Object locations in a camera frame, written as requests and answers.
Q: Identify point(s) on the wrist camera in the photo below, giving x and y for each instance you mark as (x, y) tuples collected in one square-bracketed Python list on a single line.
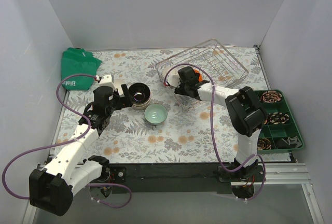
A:
[(106, 80), (173, 79)]

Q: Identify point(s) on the green compartment tray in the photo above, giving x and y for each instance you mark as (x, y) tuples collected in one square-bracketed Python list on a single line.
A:
[(280, 122)]

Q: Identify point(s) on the white bowl with dark stripes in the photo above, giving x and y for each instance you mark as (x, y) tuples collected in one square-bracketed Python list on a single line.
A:
[(166, 75)]

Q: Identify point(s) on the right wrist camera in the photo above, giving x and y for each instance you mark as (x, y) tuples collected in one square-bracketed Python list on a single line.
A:
[(173, 79)]

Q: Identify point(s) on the green cloth bag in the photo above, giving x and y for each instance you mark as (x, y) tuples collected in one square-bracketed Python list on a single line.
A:
[(78, 61)]

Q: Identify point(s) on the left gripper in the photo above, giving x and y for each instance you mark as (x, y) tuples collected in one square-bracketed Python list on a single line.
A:
[(118, 98)]

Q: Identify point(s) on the aluminium frame rail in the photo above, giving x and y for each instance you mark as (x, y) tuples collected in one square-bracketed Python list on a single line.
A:
[(194, 193)]

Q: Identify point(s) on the grey cloth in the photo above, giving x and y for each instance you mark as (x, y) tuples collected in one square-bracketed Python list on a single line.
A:
[(288, 143)]

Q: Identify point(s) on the beige plain bowl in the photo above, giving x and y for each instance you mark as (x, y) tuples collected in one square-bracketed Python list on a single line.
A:
[(140, 106)]

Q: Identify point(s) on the orange bowl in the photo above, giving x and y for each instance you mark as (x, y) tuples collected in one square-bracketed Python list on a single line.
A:
[(199, 75)]

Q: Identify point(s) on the olive bowl with drawing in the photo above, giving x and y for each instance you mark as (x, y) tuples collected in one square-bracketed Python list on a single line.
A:
[(140, 93)]

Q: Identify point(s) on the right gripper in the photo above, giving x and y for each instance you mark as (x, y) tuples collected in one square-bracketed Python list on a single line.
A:
[(182, 89)]

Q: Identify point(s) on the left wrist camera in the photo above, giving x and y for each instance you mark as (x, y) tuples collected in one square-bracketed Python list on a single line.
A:
[(106, 80)]

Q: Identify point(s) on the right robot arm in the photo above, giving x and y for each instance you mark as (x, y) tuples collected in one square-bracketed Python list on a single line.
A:
[(244, 109)]

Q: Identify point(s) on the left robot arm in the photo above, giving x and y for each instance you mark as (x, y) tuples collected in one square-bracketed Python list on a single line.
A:
[(54, 187)]

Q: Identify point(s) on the pale green ribbed bowl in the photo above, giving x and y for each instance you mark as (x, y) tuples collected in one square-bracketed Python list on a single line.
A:
[(155, 114)]

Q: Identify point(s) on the wire dish rack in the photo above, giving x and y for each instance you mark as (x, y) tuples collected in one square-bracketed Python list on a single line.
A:
[(211, 56)]

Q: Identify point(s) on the floral table mat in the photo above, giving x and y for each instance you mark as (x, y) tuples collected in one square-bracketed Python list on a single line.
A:
[(185, 136)]

